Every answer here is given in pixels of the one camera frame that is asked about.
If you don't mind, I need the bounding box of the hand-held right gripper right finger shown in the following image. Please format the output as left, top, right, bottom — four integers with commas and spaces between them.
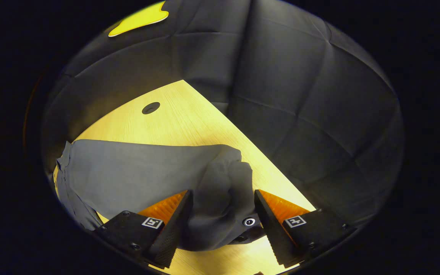
254, 189, 358, 269

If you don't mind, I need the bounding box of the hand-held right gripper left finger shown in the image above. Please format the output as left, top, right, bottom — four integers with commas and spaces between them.
97, 190, 194, 269

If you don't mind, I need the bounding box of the grey button-up shirt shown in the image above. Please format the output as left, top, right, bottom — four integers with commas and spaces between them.
54, 139, 266, 252

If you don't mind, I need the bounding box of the black backdrop cloth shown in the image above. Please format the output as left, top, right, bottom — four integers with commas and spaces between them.
40, 0, 406, 230

